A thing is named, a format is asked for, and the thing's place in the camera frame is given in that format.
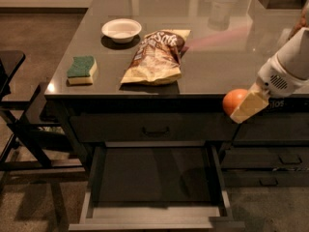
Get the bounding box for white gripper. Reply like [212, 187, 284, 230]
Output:
[230, 54, 308, 124]

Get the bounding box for orange fruit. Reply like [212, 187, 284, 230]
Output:
[222, 89, 247, 115]

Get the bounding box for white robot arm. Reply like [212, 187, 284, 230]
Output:
[230, 28, 309, 124]

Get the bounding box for closed top drawer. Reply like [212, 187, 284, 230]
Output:
[70, 113, 238, 143]

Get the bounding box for open middle drawer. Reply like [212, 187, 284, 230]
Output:
[69, 146, 245, 232]

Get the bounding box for right cabinet drawers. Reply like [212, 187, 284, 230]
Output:
[221, 112, 309, 187]

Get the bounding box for chip bag brown yellow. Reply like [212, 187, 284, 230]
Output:
[121, 29, 190, 86]

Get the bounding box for white paper bowl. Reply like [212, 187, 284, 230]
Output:
[101, 18, 142, 44]

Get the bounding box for green yellow sponge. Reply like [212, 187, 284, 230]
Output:
[67, 56, 97, 85]

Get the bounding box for dark wooden chair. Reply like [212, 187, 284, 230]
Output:
[0, 50, 82, 186]

